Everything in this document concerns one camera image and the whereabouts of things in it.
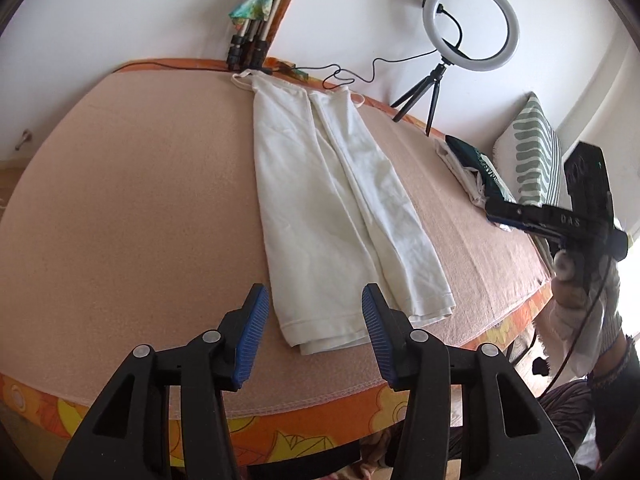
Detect orange floral bed sheet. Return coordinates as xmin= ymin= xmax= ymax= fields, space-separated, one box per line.
xmin=0 ymin=57 xmax=557 ymax=472

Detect white strappy dress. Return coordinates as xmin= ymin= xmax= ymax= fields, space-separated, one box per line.
xmin=231 ymin=72 xmax=457 ymax=357

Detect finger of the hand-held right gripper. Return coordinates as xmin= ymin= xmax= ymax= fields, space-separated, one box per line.
xmin=483 ymin=198 xmax=531 ymax=234

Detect bundle of tripod stands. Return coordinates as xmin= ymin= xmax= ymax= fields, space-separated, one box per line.
xmin=227 ymin=0 xmax=307 ymax=72

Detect green striped pillow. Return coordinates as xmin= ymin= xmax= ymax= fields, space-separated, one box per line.
xmin=492 ymin=92 xmax=564 ymax=207

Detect black ring light cable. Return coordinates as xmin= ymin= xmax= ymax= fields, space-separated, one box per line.
xmin=295 ymin=4 xmax=469 ymax=84

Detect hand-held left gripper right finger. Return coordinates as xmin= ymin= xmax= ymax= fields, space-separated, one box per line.
xmin=361 ymin=283 xmax=581 ymax=480

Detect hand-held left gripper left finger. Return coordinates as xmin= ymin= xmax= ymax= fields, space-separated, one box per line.
xmin=52 ymin=283 xmax=271 ymax=480

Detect dark green garment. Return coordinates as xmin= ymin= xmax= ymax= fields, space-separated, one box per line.
xmin=445 ymin=135 xmax=517 ymax=206

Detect white folded garment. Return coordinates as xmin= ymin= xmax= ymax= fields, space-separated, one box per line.
xmin=433 ymin=137 xmax=501 ymax=207

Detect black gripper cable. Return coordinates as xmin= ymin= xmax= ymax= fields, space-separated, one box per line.
xmin=542 ymin=259 xmax=615 ymax=397

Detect pink blanket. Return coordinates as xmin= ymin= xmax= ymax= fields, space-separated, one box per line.
xmin=0 ymin=62 xmax=553 ymax=407

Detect person's right hand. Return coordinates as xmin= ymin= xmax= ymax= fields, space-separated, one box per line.
xmin=549 ymin=260 xmax=624 ymax=378

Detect person's striped trousers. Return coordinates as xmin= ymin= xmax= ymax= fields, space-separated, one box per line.
xmin=537 ymin=379 xmax=598 ymax=463

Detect orange board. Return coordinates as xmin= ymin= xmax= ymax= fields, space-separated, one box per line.
xmin=264 ymin=0 xmax=322 ymax=58

